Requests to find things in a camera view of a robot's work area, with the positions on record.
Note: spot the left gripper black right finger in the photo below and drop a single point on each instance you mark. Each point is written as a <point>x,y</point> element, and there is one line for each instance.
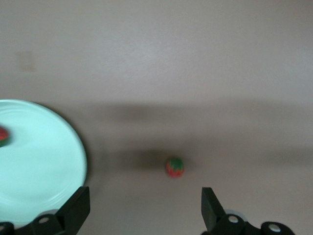
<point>220,222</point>

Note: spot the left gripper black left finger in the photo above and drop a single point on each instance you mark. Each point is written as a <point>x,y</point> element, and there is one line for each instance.
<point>71,215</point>

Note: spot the red toy strawberry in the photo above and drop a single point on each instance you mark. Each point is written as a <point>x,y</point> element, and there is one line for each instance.
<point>3,135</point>
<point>174,171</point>

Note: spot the pale green round plate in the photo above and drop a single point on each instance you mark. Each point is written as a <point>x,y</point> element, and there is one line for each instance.
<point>36,159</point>

